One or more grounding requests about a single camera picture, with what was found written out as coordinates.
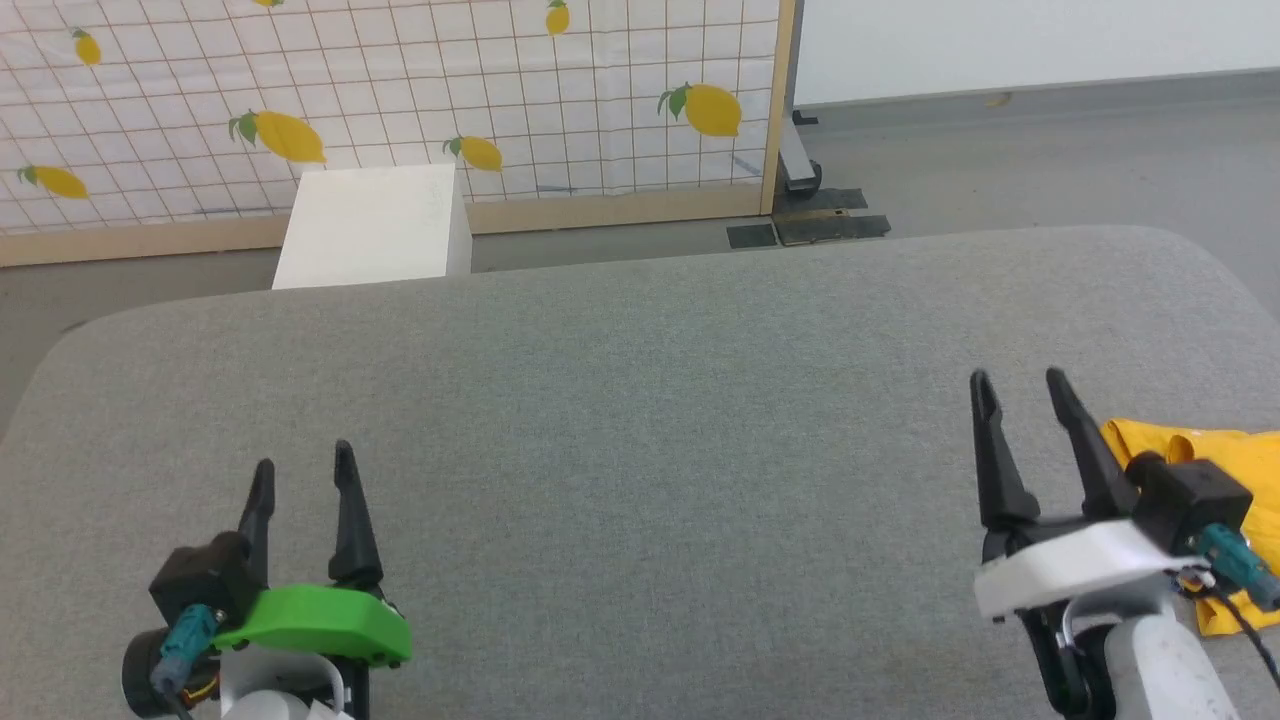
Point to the white box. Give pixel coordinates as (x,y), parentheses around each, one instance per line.
(370,225)

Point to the small black floor patch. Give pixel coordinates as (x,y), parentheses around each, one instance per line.
(752,236)

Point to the grey metal stand leg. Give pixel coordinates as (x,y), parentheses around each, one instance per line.
(800,160)

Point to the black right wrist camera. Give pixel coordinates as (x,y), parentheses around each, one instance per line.
(1190,495)

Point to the long black floor strip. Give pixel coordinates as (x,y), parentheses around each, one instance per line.
(835,228)

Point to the yellow cat print T-shirt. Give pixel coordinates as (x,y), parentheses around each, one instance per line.
(1230,455)

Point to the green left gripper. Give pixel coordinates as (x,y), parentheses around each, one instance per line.
(320,620)

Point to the lemon print partition screen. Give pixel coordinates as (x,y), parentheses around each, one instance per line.
(500,80)

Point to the black floor plate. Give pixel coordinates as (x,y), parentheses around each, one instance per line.
(830,199)

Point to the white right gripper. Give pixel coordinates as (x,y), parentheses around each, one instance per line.
(1080,565)

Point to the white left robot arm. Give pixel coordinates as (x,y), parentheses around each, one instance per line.
(270,690)

